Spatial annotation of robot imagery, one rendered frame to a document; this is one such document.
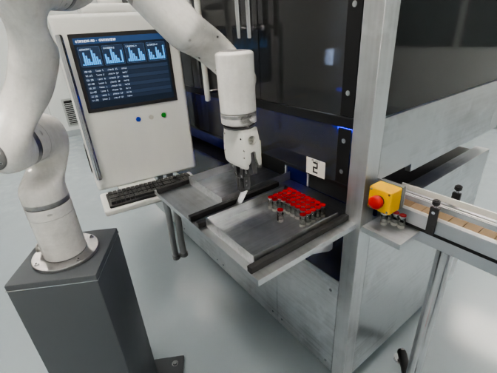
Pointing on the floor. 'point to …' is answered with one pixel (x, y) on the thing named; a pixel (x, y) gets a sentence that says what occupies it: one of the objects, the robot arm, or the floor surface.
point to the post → (364, 166)
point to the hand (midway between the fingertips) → (243, 182)
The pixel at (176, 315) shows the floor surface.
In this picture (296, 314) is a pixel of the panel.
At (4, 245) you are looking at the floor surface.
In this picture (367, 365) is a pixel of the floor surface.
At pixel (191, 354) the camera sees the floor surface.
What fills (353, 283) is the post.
